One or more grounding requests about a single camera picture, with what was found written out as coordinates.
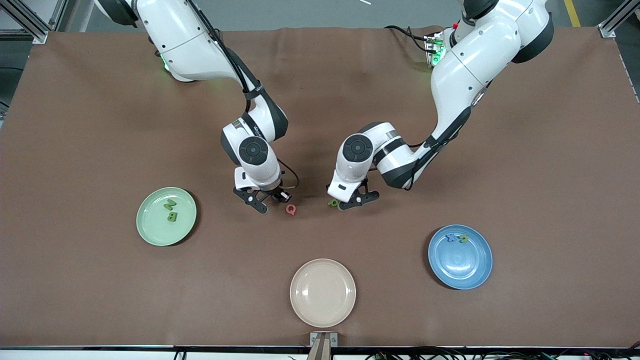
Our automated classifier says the beige round plate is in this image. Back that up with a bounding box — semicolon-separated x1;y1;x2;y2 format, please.
290;258;357;328

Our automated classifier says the blue round plate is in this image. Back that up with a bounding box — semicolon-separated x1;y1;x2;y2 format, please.
428;224;494;290

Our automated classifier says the light green round plate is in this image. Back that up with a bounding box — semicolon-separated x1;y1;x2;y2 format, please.
136;187;198;247

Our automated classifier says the silver base connector box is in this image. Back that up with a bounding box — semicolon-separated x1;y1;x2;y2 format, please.
424;31;447;69

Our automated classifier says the brown table mat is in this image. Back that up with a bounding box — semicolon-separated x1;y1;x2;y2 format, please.
0;26;640;348

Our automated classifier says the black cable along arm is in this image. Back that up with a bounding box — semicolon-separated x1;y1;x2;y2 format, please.
185;0;301;201
372;75;493;191

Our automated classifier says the metal camera pole bracket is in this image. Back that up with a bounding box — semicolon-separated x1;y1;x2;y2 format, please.
309;331;339;360

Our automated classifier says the black cable at arm base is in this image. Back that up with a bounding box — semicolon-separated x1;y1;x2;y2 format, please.
384;24;432;53

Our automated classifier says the white table edge rail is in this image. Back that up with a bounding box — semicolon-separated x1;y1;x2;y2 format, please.
0;345;640;360

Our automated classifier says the aluminium frame profile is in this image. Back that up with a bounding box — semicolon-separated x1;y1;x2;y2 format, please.
0;0;68;45
597;0;640;38

